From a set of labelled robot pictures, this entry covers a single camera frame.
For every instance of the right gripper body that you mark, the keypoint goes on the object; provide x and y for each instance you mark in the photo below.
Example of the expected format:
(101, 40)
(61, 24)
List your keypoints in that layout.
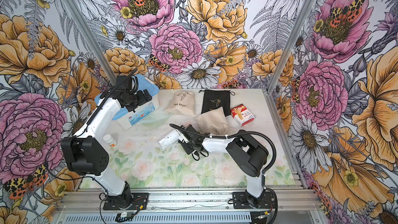
(188, 147)

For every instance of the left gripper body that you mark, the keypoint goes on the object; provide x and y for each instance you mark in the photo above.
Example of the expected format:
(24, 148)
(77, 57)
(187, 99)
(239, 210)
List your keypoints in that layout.
(137, 99)

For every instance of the white hair dryer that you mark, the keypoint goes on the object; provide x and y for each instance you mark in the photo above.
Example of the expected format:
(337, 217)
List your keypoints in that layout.
(176, 136)

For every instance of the beige cloth bag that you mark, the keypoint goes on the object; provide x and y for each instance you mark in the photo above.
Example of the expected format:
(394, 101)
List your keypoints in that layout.
(215, 122)
(182, 103)

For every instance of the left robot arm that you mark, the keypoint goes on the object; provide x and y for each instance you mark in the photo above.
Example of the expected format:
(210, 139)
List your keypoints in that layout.
(86, 152)

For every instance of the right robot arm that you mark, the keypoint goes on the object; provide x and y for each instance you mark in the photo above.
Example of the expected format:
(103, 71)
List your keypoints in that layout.
(253, 152)

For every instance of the black hair dryer pouch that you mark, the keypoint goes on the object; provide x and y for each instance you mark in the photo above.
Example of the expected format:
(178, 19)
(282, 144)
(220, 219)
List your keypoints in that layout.
(214, 99)

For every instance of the blue lidded storage box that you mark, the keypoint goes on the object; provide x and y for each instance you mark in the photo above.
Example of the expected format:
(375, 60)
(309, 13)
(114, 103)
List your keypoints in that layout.
(128, 119)

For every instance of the small white pill bottle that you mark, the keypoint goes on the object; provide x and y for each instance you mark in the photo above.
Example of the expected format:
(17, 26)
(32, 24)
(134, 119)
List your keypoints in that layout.
(110, 140)

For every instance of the red white bandage box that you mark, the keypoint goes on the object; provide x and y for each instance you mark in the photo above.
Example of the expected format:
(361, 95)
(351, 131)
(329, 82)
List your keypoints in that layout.
(242, 115)

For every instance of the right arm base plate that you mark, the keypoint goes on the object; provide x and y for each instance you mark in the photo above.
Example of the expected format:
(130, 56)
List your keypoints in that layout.
(243, 200)

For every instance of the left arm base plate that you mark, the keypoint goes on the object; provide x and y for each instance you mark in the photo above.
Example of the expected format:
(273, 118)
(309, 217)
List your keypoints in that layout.
(132, 202)

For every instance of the aluminium front rail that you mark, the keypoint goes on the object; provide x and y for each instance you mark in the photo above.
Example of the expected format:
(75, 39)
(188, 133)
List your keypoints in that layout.
(193, 206)

